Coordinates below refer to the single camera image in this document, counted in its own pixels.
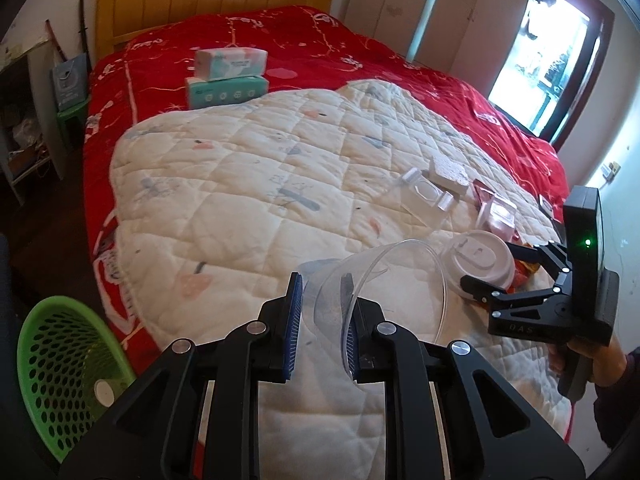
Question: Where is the red snack wrapper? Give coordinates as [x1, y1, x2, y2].
[508, 258, 540, 292]

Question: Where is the white plastic cup lid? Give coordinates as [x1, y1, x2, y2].
[439, 230, 515, 299]

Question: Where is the clear plastic cup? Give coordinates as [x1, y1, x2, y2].
[297, 240, 448, 378]

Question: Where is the white styrofoam piece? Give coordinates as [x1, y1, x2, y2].
[428, 154, 470, 196]

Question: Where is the clear plastic tray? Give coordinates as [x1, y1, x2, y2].
[399, 168, 456, 216]

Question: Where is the person's right hand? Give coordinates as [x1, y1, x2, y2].
[567, 334, 627, 388]

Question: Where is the black smartphone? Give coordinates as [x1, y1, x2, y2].
[538, 194, 566, 243]

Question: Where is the white quilted blanket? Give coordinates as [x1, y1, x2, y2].
[110, 79, 573, 479]

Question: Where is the dark framed window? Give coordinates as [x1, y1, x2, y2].
[488, 0, 615, 150]

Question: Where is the white round container in basket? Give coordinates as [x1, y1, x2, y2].
[93, 379, 116, 408]

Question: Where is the green perforated plastic wastebasket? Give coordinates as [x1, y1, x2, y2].
[16, 296, 136, 462]

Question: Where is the lower teal tissue pack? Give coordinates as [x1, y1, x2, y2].
[186, 76, 269, 110]

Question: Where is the white wardrobe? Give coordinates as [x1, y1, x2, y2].
[344, 0, 528, 96]

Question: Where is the upper white tissue pack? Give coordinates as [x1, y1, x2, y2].
[194, 48, 268, 81]

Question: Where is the red patterned bedspread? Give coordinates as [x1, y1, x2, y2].
[84, 6, 568, 372]

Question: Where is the green plastic stool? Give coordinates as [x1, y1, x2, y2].
[56, 99, 90, 155]

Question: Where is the white bookshelf desk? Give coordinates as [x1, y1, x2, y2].
[1, 40, 66, 204]

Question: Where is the blue paper bag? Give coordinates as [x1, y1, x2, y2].
[51, 53, 88, 112]

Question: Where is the red stick by headboard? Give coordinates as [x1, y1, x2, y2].
[44, 20, 67, 62]

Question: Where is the black stick by headboard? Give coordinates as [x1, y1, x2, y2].
[78, 0, 92, 74]

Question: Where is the wall power socket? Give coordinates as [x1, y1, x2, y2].
[601, 162, 620, 182]

